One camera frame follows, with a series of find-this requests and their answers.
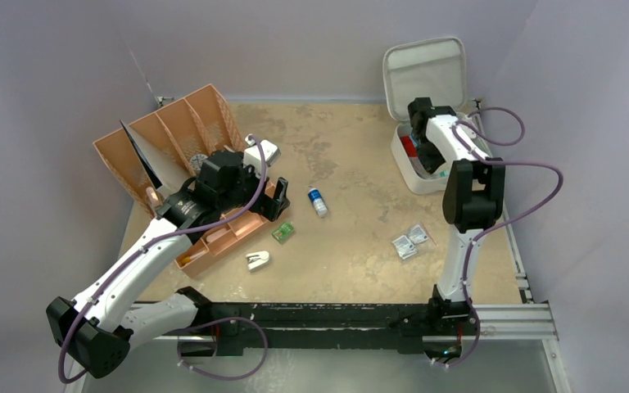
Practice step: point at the red first aid pouch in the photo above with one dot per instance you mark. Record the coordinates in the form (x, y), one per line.
(409, 146)

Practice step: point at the white stapler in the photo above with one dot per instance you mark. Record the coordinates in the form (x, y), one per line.
(257, 260)

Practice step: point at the grey open storage case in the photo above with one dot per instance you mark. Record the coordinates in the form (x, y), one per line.
(434, 68)

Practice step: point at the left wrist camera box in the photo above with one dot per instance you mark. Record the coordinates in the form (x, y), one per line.
(259, 154)

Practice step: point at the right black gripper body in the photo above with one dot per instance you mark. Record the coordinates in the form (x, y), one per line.
(430, 160)

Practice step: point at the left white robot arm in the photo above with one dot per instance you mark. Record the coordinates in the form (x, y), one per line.
(99, 327)

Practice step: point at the dark folder in rack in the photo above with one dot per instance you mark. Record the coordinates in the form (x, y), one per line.
(137, 142)

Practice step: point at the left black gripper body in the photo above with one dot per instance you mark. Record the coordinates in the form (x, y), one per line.
(247, 186)

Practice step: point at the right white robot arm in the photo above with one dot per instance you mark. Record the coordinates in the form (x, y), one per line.
(472, 201)

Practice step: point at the pink file organizer rack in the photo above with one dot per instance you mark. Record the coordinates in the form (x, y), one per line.
(198, 123)

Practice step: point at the blue grey tape roll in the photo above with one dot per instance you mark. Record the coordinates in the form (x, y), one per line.
(196, 162)

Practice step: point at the alcohol pad sachet pair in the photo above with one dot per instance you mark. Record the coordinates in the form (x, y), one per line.
(404, 247)

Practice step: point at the pink desk tray organizer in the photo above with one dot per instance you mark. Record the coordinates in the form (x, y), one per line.
(220, 242)

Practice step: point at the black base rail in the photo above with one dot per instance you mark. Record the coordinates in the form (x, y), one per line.
(404, 328)

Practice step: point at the blue white bandage roll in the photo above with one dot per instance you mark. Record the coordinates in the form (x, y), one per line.
(317, 202)

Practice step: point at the green small box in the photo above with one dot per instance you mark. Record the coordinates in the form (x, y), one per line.
(283, 232)

